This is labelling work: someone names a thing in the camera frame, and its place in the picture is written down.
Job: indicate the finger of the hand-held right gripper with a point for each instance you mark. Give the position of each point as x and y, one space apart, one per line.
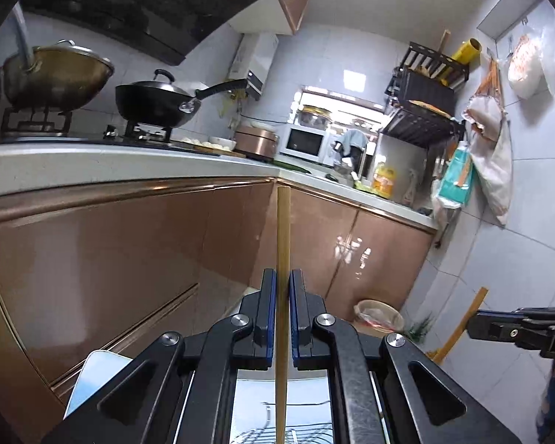
504 328
545 314

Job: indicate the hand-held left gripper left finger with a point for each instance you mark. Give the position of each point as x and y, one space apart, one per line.
271 319

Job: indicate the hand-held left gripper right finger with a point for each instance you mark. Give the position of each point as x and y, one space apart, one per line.
295 319

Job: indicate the wooden chopstick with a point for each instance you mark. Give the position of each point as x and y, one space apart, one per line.
282 240
453 337

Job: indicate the green onions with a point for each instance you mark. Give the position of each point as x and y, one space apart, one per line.
421 330

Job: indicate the beige trash bin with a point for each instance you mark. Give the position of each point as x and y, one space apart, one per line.
379 317

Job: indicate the teal bag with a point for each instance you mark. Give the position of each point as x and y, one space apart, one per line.
455 180

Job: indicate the yellow oil bottle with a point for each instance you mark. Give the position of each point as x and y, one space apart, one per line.
385 182

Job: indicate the white cloth bag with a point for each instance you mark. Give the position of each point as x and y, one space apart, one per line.
492 157

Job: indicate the white microwave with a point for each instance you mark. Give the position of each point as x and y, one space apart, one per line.
303 145

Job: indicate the rose gold rice cooker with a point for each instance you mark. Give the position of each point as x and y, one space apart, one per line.
256 141

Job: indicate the white bowl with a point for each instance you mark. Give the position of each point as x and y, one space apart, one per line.
222 142

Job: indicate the blue-grey towel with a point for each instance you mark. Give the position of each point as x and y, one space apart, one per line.
354 141

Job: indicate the plate of dumplings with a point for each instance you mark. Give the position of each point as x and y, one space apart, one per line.
192 142

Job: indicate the steel pot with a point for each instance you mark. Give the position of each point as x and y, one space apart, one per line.
315 116

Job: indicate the white countertop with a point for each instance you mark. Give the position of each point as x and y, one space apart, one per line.
120 162

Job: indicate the black wok with lid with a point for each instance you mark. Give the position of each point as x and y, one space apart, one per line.
157 101

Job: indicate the white and orange plastic bag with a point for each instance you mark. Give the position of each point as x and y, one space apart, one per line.
525 69

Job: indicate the black dish rack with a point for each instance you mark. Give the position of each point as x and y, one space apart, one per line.
425 88

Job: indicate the white water heater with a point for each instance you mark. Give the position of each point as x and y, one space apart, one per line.
254 60

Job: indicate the yellow film roll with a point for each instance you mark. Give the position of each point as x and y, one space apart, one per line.
467 51

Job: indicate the gas stove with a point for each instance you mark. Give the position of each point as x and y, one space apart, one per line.
37 122

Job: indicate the black range hood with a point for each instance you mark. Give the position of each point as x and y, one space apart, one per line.
134 4

